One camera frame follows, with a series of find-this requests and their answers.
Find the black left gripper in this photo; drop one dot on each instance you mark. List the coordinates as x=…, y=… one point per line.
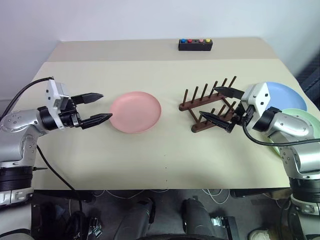
x=71, y=117

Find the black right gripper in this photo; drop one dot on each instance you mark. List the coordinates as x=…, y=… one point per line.
x=243, y=113

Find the brown wooden dish rack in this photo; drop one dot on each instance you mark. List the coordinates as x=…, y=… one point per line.
x=200, y=102

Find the pink plate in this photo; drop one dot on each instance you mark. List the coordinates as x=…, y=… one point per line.
x=135, y=112

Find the green plate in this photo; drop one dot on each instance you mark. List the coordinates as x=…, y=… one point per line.
x=313, y=125

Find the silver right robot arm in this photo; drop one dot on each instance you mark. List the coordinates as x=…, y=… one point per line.
x=287, y=122

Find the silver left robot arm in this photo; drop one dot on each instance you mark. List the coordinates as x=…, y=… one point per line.
x=17, y=120

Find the blue plate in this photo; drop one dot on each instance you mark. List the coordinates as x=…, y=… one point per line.
x=287, y=96

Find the black button box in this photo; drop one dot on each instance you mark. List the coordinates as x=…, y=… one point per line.
x=195, y=47

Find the dark ribbed object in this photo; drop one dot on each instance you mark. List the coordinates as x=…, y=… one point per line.
x=311, y=72

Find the dark grey rounded shape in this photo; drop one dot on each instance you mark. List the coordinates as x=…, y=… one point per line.
x=197, y=220
x=135, y=220

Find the white round object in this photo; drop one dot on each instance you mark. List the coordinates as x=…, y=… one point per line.
x=258, y=235

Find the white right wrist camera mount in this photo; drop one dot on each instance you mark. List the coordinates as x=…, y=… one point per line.
x=261, y=95

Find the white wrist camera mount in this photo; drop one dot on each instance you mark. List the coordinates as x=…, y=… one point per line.
x=261, y=95
x=51, y=93

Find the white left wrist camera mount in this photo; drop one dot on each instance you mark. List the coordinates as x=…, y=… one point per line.
x=51, y=93

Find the black table frame bar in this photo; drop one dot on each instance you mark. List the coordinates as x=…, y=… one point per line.
x=62, y=195
x=260, y=193

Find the silver clamp bracket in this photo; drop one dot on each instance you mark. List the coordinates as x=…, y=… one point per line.
x=216, y=221

